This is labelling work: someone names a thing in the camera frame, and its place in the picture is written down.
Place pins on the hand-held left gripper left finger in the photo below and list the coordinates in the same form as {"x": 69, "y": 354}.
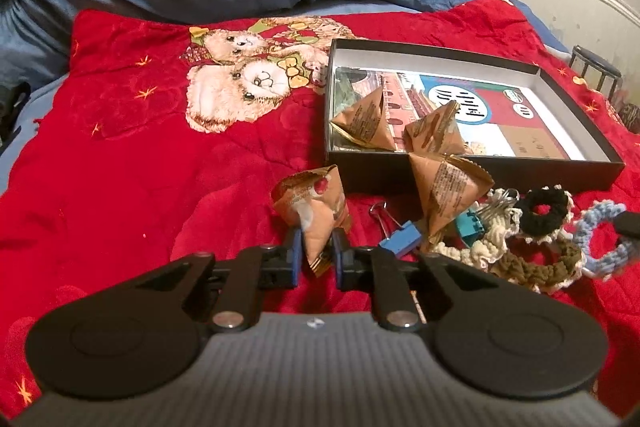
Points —
{"x": 295, "y": 253}

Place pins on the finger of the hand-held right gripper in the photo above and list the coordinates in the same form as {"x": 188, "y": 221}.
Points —
{"x": 631, "y": 227}

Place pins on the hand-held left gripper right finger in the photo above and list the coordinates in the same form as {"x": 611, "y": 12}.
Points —
{"x": 340, "y": 253}

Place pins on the light blue crochet scrunchie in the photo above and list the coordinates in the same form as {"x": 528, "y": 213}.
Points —
{"x": 582, "y": 232}

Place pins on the brown snack packet red print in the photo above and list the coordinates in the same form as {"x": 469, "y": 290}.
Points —
{"x": 320, "y": 207}

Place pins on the black cardboard box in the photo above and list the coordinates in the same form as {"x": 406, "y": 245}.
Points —
{"x": 380, "y": 172}

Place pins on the black crochet scrunchie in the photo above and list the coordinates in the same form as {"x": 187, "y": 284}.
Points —
{"x": 530, "y": 220}

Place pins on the olive crochet scrunchie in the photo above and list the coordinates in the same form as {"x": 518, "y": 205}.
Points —
{"x": 530, "y": 270}

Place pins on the cream crochet scrunchie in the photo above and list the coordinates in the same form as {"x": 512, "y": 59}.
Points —
{"x": 487, "y": 248}

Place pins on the blue binder clip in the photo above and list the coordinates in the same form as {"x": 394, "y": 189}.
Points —
{"x": 400, "y": 239}

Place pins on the patterned cloth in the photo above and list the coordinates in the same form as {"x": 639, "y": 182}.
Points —
{"x": 631, "y": 117}

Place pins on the brown triangular snack packet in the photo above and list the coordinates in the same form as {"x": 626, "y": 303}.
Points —
{"x": 435, "y": 132}
{"x": 445, "y": 187}
{"x": 365, "y": 119}

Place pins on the teal binder clip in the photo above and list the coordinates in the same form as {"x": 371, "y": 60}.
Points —
{"x": 467, "y": 225}

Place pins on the round metal stool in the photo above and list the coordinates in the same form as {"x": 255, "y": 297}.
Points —
{"x": 595, "y": 62}

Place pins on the printed colourful booklet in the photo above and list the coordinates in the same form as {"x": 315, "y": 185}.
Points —
{"x": 480, "y": 107}

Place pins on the red bear-print blanket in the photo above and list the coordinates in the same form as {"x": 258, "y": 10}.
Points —
{"x": 125, "y": 132}

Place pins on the dark object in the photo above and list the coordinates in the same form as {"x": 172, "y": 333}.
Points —
{"x": 12, "y": 112}

